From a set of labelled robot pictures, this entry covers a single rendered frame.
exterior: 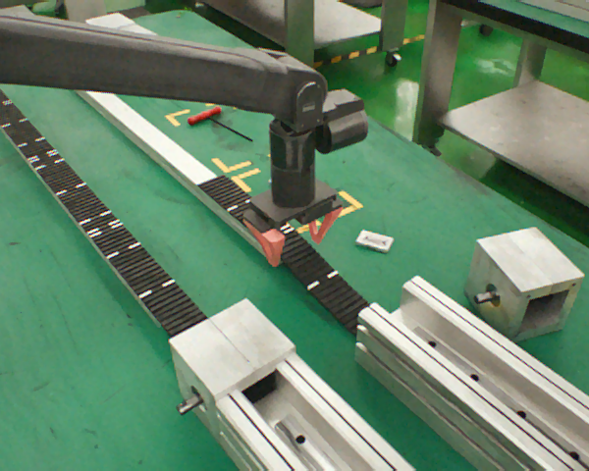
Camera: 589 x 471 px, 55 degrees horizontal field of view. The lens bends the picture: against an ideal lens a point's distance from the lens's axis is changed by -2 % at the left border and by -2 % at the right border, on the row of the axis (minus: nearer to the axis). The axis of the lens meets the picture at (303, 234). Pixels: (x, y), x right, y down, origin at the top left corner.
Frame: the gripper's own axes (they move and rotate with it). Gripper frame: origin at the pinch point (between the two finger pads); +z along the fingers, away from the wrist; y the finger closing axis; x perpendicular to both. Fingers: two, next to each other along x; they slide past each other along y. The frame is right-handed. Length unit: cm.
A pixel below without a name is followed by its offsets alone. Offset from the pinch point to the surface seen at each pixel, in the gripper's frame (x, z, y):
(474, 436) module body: -35.5, -1.5, -5.2
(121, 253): 14.5, -0.3, -19.8
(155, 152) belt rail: 38.2, 0.8, -2.2
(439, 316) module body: -24.0, -4.4, 2.1
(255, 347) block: -15.9, -6.4, -17.6
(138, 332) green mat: 2.6, 3.0, -23.6
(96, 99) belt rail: 65, 0, -2
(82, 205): 29.2, -0.3, -19.4
